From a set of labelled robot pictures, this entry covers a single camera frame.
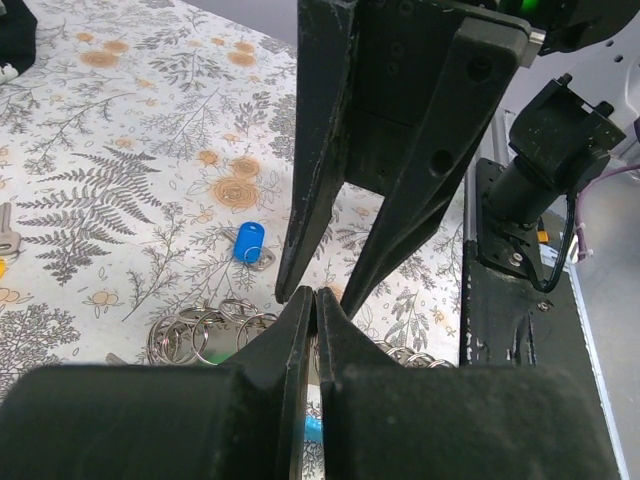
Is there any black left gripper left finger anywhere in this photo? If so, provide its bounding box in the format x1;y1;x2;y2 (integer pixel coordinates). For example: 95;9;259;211
1;287;314;479

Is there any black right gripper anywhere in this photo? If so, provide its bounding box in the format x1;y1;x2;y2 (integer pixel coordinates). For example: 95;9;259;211
275;1;537;317

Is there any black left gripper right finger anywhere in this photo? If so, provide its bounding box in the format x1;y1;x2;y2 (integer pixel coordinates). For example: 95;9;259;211
316;288;619;479

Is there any steel key holder with rings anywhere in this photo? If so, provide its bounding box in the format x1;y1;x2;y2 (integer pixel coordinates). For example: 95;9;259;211
104;298;456;480

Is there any blue key tag with key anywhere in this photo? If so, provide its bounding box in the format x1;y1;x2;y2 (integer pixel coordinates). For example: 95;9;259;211
221;222;276;271

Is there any green key tag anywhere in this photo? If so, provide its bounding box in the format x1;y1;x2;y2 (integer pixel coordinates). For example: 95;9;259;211
197;351;233;366

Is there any floral patterned table mat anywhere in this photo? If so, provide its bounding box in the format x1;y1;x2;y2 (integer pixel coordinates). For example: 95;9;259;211
0;0;466;480

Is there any small yellow key tag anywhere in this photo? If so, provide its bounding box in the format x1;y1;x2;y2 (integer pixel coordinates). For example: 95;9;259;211
0;258;8;279

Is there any loose silver key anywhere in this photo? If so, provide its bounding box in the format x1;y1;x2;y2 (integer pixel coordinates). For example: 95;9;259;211
0;202;21;257

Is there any black cloth with logo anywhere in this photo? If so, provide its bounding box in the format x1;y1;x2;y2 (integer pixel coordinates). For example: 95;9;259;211
0;0;37;84

